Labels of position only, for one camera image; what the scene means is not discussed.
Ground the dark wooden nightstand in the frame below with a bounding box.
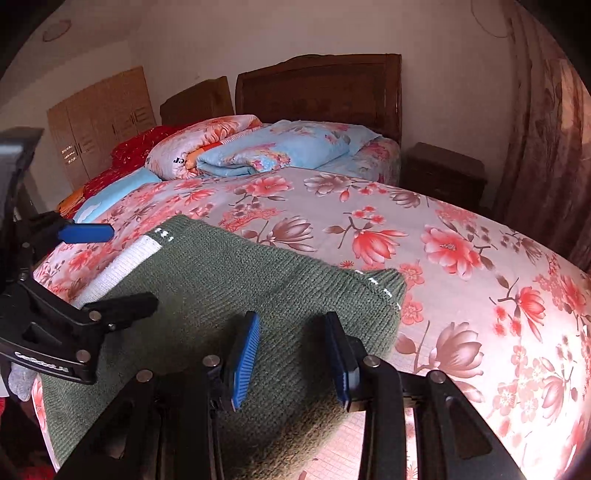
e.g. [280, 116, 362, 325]
[401, 142, 488, 210]

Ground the small wooden headboard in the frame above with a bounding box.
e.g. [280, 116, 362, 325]
[160, 76, 235, 127]

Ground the folded pink floral quilt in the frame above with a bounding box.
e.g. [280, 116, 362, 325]
[145, 114, 263, 181]

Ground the floral bed sheet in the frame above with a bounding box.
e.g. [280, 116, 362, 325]
[32, 136, 591, 480]

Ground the green and white knitted sweater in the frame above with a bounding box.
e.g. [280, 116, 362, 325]
[34, 215, 408, 480]

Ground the red blanket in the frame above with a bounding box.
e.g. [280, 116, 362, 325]
[81, 124, 185, 197]

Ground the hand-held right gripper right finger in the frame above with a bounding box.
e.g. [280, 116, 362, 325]
[323, 312, 520, 480]

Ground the large wooden headboard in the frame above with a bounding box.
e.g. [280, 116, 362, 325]
[235, 53, 403, 148]

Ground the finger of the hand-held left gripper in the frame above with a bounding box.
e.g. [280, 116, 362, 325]
[19, 213, 115, 253]
[69, 292, 160, 334]

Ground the light blue cloth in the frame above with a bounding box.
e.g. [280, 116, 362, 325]
[73, 168, 160, 224]

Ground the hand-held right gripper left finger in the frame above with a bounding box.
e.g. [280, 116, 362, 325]
[55, 311, 260, 480]

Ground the round ceiling lamp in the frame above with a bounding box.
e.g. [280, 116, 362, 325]
[42, 21, 74, 43]

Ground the thin wall cable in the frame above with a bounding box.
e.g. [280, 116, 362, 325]
[470, 0, 511, 37]

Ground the light wooden wardrobe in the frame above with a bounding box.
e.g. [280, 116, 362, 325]
[46, 66, 157, 191]

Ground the patterned brown curtain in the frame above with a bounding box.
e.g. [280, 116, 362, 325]
[492, 0, 591, 273]

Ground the folded blue floral quilt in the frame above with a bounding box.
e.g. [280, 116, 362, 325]
[196, 120, 384, 177]

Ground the orange cloth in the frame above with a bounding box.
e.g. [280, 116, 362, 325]
[54, 188, 88, 219]

